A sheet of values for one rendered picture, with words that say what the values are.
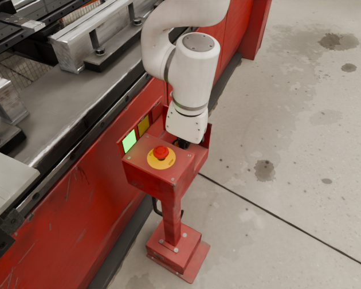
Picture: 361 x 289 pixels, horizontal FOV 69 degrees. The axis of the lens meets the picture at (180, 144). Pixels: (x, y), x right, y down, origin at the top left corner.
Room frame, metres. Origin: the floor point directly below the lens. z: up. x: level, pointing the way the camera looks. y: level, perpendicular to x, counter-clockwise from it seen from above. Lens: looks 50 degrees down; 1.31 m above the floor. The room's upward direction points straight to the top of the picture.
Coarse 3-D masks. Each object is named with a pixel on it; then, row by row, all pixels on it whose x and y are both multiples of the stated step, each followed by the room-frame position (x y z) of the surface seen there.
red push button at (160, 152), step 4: (156, 148) 0.41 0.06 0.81; (160, 148) 0.41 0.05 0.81; (164, 148) 0.41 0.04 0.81; (156, 152) 0.40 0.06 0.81; (160, 152) 0.40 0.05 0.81; (164, 152) 0.40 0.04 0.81; (168, 152) 0.41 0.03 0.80; (156, 156) 0.39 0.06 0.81; (160, 156) 0.39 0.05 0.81; (164, 156) 0.39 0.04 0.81; (160, 160) 0.40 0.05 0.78
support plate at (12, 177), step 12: (0, 156) 0.24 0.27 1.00; (0, 168) 0.22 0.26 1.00; (12, 168) 0.22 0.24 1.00; (24, 168) 0.22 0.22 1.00; (0, 180) 0.20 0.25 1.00; (12, 180) 0.20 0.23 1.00; (24, 180) 0.20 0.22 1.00; (0, 192) 0.18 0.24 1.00; (12, 192) 0.18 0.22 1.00; (0, 204) 0.16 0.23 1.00
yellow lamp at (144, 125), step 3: (147, 117) 0.51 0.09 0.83; (144, 120) 0.49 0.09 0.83; (147, 120) 0.50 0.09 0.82; (141, 123) 0.48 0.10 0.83; (144, 123) 0.49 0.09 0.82; (147, 123) 0.50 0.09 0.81; (138, 126) 0.47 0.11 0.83; (141, 126) 0.48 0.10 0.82; (144, 126) 0.49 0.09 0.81; (147, 126) 0.50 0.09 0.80; (141, 129) 0.48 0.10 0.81; (144, 129) 0.49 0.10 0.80; (141, 132) 0.48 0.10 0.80; (141, 135) 0.47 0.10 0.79
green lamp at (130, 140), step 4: (132, 132) 0.45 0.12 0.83; (128, 136) 0.44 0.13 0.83; (132, 136) 0.45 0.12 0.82; (124, 140) 0.42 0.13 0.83; (128, 140) 0.43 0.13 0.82; (132, 140) 0.44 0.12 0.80; (124, 144) 0.42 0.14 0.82; (128, 144) 0.43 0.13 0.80; (132, 144) 0.44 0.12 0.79; (124, 148) 0.42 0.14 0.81; (128, 148) 0.43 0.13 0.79
